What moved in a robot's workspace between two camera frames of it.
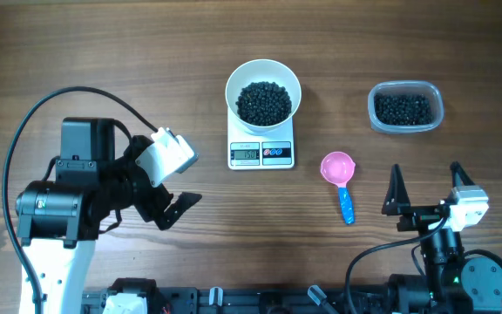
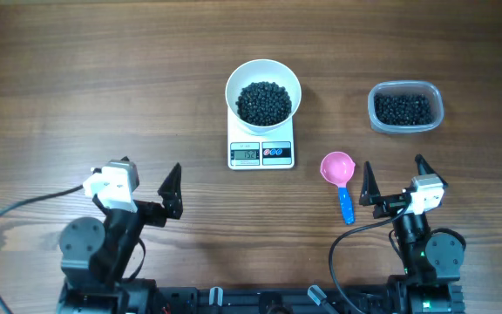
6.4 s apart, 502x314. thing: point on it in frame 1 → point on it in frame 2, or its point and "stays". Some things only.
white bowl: x=264 y=95 stays
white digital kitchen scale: x=249 y=151 stays
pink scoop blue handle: x=338 y=167 stays
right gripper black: x=396 y=195 → x=369 y=189
